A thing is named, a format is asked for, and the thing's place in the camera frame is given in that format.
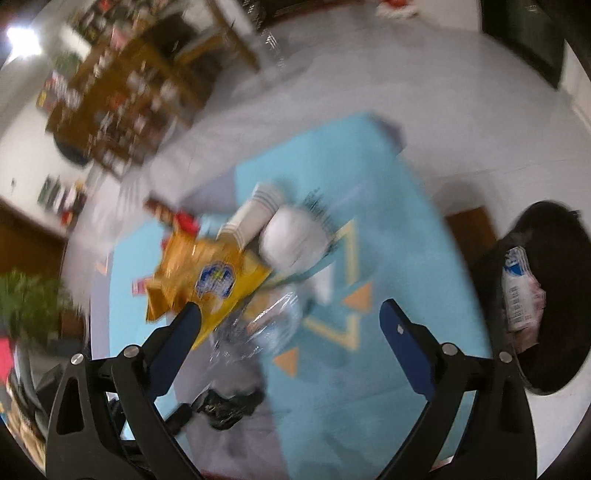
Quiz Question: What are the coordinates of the black wrapper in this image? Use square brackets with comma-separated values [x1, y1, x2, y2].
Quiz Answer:
[165, 388, 266, 435]

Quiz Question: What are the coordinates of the clear plastic bottle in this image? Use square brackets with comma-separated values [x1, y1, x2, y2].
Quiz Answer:
[209, 285, 308, 367]

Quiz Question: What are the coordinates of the yellow chip bag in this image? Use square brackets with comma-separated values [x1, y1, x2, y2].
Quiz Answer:
[145, 231, 270, 348]

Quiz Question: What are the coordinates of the black trash bin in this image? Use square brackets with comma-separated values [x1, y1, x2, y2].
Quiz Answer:
[470, 201, 590, 395]

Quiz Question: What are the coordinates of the red cardboard box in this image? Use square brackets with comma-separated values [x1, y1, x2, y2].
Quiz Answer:
[131, 277, 150, 296]

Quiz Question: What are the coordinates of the green potted plant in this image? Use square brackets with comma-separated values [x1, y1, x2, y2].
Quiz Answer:
[1, 270, 74, 347]

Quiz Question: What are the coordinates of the blue patterned rug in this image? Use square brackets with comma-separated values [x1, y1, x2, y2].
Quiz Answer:
[89, 112, 493, 480]

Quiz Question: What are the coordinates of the red snack bag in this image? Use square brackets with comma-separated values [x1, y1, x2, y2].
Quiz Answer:
[173, 210, 200, 237]

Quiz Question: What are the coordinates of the brown snack tube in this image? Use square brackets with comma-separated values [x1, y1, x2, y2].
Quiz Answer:
[143, 197, 176, 228]

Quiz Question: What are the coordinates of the books stack on floor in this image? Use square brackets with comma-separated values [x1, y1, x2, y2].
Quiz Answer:
[37, 176, 88, 232]

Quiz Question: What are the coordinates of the white crumpled tissue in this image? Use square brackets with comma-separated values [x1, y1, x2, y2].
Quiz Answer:
[259, 205, 332, 276]

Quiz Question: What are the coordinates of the white paper cup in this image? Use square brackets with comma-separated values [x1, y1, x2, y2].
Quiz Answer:
[216, 182, 286, 250]

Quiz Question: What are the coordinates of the wooden dining table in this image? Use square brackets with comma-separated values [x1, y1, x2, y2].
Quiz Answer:
[46, 13, 260, 180]

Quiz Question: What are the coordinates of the dark glass cabinet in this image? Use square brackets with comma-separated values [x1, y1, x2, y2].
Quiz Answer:
[480, 0, 565, 89]

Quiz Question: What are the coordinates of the red white floor bag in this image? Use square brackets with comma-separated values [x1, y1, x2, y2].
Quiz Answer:
[376, 0, 418, 19]

